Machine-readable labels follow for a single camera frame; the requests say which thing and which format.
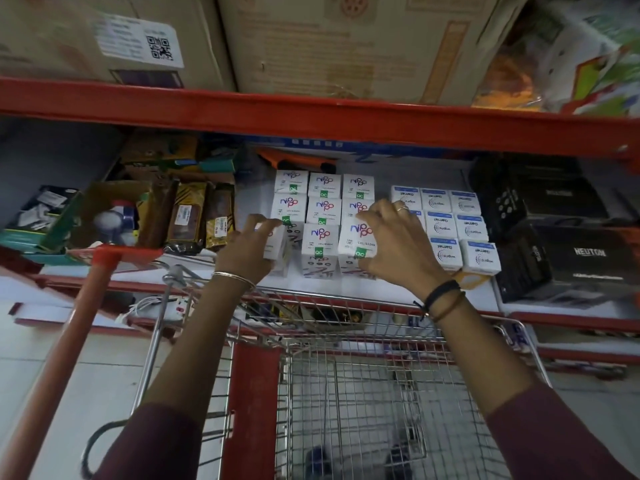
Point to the person's right hand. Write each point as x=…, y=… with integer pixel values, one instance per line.
x=407, y=249

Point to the person's left hand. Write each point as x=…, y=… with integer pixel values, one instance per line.
x=242, y=254

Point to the person's right thumb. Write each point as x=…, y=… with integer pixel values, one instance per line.
x=374, y=263

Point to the person's left fingers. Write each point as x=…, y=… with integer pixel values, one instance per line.
x=264, y=226

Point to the small white bulb carton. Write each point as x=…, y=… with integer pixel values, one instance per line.
x=278, y=247

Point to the white green-sticker bulb carton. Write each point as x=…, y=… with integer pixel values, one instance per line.
x=356, y=237

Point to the person's left forearm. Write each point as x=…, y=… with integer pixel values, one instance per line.
x=195, y=354

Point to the person's right forearm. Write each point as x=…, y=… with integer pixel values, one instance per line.
x=480, y=354

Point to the brown foil packet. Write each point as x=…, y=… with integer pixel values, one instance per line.
x=220, y=217
x=186, y=219

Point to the gold bangle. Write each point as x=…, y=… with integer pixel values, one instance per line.
x=235, y=278

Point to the stack of white green-label boxes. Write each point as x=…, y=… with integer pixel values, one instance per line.
x=322, y=214

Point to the black wrist band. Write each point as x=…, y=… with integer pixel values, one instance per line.
x=442, y=293

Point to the stack of white blue-stripe boxes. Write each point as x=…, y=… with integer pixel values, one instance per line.
x=452, y=224

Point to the yellow green cardboard box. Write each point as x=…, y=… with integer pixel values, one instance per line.
x=175, y=154

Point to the white blue flat box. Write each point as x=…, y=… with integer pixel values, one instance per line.
x=360, y=147

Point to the red metal shelf beam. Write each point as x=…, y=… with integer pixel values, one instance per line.
x=320, y=114

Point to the white power strip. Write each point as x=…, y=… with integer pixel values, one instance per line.
x=155, y=307

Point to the black box with dots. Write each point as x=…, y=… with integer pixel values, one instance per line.
x=495, y=199

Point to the white light bulb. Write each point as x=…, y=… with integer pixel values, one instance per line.
x=107, y=223

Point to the open brown cardboard box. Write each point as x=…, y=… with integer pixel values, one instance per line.
x=95, y=244

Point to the flat black box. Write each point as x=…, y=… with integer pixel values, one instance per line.
x=560, y=192

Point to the red lower shelf beam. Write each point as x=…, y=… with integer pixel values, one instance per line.
x=565, y=324

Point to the large black box white print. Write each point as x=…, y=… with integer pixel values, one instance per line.
x=575, y=262

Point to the large brown cardboard box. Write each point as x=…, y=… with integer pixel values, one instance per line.
x=360, y=44

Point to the green cardboard tray box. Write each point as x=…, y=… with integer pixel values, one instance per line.
x=35, y=219

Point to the brown cardboard box white label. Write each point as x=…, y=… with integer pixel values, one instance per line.
x=100, y=34

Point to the colourful plastic-wrapped packages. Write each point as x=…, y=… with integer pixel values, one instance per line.
x=570, y=59

